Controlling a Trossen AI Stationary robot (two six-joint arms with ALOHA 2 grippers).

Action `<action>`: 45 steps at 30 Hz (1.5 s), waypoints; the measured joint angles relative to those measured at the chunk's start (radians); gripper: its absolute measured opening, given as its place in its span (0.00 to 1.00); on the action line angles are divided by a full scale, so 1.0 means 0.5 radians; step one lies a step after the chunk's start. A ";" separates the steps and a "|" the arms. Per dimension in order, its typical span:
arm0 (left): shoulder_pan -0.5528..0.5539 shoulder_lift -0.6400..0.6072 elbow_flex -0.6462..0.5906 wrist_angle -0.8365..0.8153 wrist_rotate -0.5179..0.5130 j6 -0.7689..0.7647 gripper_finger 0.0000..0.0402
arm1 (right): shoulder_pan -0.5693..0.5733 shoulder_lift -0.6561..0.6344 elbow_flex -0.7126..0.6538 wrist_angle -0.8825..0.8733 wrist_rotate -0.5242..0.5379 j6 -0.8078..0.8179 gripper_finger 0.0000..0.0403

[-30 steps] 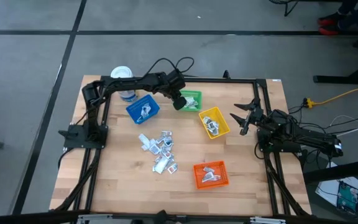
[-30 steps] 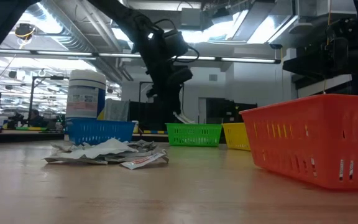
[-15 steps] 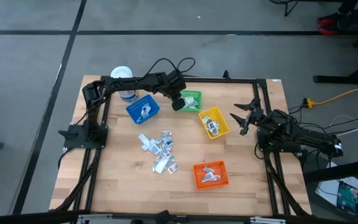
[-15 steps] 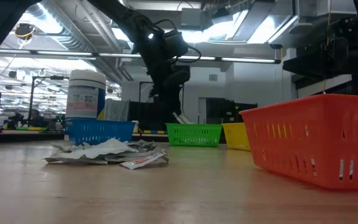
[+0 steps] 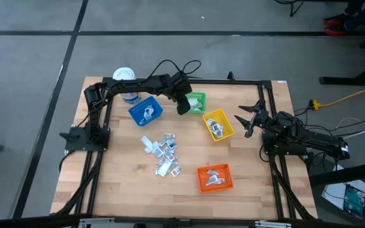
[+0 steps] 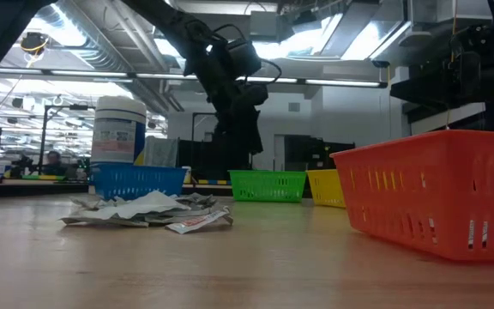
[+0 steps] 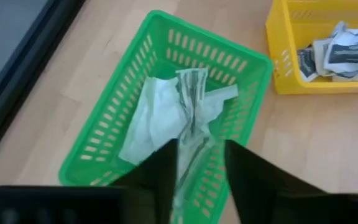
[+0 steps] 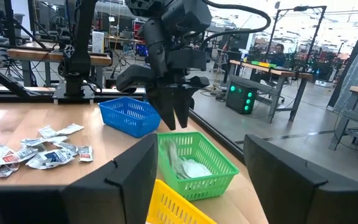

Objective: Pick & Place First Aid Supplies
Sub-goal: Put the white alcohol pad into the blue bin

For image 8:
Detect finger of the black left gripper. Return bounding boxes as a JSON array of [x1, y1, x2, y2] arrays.
[[149, 90, 177, 131], [174, 89, 196, 129]]

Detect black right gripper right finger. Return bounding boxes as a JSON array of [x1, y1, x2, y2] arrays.
[[243, 134, 328, 224]]

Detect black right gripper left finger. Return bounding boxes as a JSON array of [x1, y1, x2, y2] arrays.
[[62, 133, 159, 224]]

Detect yellow plastic basket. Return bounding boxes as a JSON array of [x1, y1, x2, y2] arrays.
[[146, 179, 218, 224]]

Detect plain white gauze packet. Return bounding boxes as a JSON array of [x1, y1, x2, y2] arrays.
[[180, 157, 213, 180], [163, 139, 188, 180]]

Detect white first aid packet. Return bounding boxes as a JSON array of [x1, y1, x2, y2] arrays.
[[53, 142, 79, 156], [45, 136, 70, 144], [38, 125, 58, 139], [26, 149, 75, 170], [57, 123, 85, 136], [0, 163, 21, 178], [20, 138, 48, 147]]

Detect blue plastic basket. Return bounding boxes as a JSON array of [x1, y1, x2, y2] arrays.
[[98, 96, 162, 139]]

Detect red-printed white packet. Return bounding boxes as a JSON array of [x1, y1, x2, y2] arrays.
[[0, 146, 39, 166], [78, 145, 94, 162]]

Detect green plastic basket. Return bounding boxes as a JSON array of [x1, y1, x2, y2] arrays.
[[156, 131, 240, 202]]

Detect computer tower green lights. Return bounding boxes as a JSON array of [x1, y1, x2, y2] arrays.
[[225, 81, 257, 115]]

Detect white box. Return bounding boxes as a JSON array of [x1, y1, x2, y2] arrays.
[[91, 30, 105, 54]]

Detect yellow-green block strip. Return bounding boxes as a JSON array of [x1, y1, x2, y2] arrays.
[[243, 59, 278, 69]]

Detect wooden background table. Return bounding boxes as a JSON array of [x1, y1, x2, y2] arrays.
[[228, 59, 314, 124]]

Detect person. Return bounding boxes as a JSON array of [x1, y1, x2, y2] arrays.
[[267, 43, 287, 68]]

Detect wooden workbench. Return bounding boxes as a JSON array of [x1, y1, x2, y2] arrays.
[[7, 47, 113, 90]]

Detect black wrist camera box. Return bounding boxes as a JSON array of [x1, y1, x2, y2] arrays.
[[166, 48, 208, 72]]

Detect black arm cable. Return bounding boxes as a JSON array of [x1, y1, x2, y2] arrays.
[[200, 0, 272, 48]]

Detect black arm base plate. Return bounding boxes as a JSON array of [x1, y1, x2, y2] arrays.
[[53, 82, 96, 105]]

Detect black gantry frame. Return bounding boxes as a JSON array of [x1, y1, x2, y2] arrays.
[[264, 5, 328, 68]]

